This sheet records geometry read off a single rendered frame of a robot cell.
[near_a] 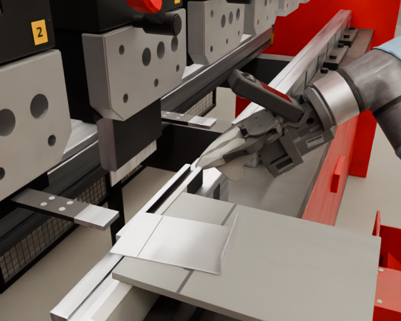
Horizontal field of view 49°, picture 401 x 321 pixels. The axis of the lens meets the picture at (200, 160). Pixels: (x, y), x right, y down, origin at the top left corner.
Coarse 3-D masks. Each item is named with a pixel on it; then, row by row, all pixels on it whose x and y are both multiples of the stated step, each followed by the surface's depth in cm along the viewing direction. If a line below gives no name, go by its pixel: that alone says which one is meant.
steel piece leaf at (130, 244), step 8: (136, 216) 56; (144, 216) 56; (152, 216) 56; (160, 216) 56; (136, 224) 55; (144, 224) 55; (152, 224) 55; (128, 232) 53; (136, 232) 53; (144, 232) 53; (152, 232) 53; (120, 240) 52; (128, 240) 52; (136, 240) 52; (144, 240) 52; (112, 248) 51; (120, 248) 51; (128, 248) 51; (136, 248) 51; (128, 256) 50; (136, 256) 49
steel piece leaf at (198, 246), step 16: (160, 224) 55; (176, 224) 55; (192, 224) 55; (208, 224) 55; (160, 240) 52; (176, 240) 52; (192, 240) 52; (208, 240) 52; (224, 240) 52; (144, 256) 49; (160, 256) 49; (176, 256) 49; (192, 256) 49; (208, 256) 49; (224, 256) 47; (208, 272) 47
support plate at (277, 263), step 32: (224, 224) 55; (256, 224) 55; (288, 224) 55; (320, 224) 55; (256, 256) 50; (288, 256) 50; (320, 256) 50; (352, 256) 50; (160, 288) 45; (192, 288) 45; (224, 288) 45; (256, 288) 45; (288, 288) 45; (320, 288) 45; (352, 288) 45; (256, 320) 42; (288, 320) 41; (320, 320) 41; (352, 320) 41
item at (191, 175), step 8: (184, 168) 68; (200, 168) 68; (176, 176) 66; (184, 176) 68; (192, 176) 66; (200, 176) 68; (168, 184) 64; (176, 184) 66; (184, 184) 64; (192, 184) 66; (200, 184) 69; (160, 192) 62; (168, 192) 63; (192, 192) 66; (152, 200) 60; (160, 200) 61; (144, 208) 58; (152, 208) 59; (128, 224) 55; (120, 232) 54
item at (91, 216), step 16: (16, 192) 60; (32, 192) 61; (0, 208) 58; (16, 208) 61; (32, 208) 58; (48, 208) 57; (64, 208) 57; (80, 208) 57; (96, 208) 57; (80, 224) 56; (96, 224) 54
